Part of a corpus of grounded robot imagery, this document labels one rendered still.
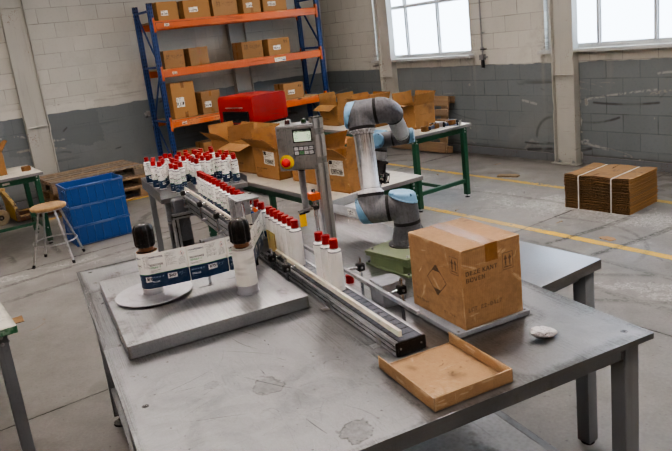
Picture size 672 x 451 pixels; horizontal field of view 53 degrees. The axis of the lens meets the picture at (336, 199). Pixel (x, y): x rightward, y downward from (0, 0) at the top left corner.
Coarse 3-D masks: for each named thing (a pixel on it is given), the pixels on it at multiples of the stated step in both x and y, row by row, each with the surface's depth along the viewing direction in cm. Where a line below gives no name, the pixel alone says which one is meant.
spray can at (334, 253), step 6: (330, 240) 248; (336, 240) 248; (330, 246) 249; (336, 246) 249; (330, 252) 248; (336, 252) 248; (330, 258) 249; (336, 258) 248; (330, 264) 250; (336, 264) 249; (342, 264) 251; (330, 270) 251; (336, 270) 249; (342, 270) 251; (336, 276) 250; (342, 276) 251; (336, 282) 251; (342, 282) 251; (342, 288) 252
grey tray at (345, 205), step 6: (342, 198) 349; (348, 198) 351; (354, 198) 353; (336, 204) 336; (342, 204) 349; (348, 204) 351; (354, 204) 349; (336, 210) 338; (342, 210) 334; (348, 210) 329; (354, 210) 325; (348, 216) 331; (354, 216) 326
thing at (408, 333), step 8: (312, 280) 268; (320, 288) 259; (336, 296) 248; (352, 296) 247; (360, 296) 246; (344, 304) 240; (368, 304) 238; (360, 312) 232; (376, 312) 230; (384, 312) 230; (368, 320) 225; (392, 320) 222; (384, 328) 217; (400, 328) 216; (408, 328) 215; (392, 336) 211; (408, 336) 210; (416, 336) 209
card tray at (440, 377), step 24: (456, 336) 208; (384, 360) 198; (408, 360) 204; (432, 360) 203; (456, 360) 201; (480, 360) 199; (408, 384) 187; (432, 384) 189; (456, 384) 188; (480, 384) 181; (504, 384) 185; (432, 408) 177
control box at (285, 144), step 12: (276, 132) 278; (288, 132) 277; (312, 132) 275; (288, 144) 278; (300, 144) 277; (312, 144) 277; (288, 156) 279; (300, 156) 279; (312, 156) 278; (288, 168) 281; (300, 168) 280; (312, 168) 280
